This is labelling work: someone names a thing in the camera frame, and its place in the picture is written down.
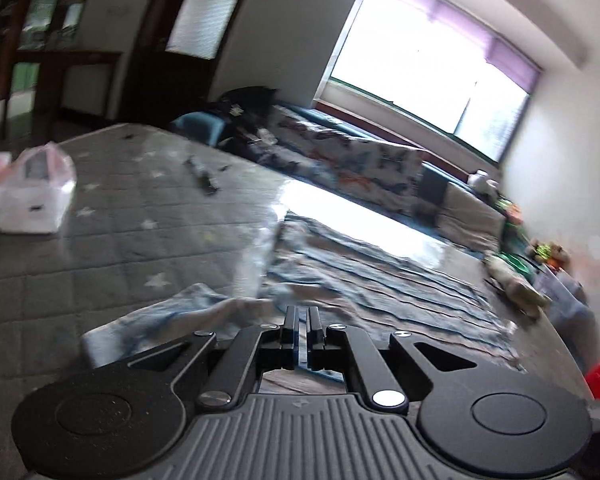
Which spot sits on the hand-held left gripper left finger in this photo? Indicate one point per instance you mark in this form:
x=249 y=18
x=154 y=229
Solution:
x=291 y=332

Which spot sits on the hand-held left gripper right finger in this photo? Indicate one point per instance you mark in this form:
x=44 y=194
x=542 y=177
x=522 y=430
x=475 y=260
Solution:
x=314 y=332

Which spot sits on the striped knit sweater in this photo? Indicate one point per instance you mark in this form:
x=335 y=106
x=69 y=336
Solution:
x=380 y=290

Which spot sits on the small black object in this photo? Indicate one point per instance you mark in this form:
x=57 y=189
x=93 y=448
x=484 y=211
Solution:
x=202 y=177

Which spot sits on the grey pillow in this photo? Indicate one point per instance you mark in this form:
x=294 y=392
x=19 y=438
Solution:
x=470 y=215

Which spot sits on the grey quilted star mattress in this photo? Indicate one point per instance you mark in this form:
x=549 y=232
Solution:
x=105 y=240

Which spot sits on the green bowl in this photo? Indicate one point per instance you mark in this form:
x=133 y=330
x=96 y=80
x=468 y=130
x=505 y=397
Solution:
x=517 y=262

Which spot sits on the black and white plush toy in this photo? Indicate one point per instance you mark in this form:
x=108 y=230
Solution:
x=482 y=182

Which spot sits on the colourful soft toys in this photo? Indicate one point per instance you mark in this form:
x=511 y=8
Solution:
x=510 y=210

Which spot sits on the black bag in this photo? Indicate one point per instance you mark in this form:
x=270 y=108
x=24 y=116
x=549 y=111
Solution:
x=247 y=102

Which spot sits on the brown plush toys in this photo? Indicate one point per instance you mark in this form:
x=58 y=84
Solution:
x=547 y=252

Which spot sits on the clear plastic storage box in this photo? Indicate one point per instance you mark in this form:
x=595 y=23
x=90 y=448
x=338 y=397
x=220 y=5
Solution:
x=562 y=295

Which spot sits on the green framed window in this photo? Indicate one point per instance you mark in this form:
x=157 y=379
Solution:
x=420 y=70

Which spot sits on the dark wooden door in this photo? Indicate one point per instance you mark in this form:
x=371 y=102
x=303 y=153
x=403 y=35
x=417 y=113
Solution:
x=145 y=85

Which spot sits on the dark wooden cabinet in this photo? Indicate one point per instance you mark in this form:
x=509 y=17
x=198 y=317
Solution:
x=55 y=60

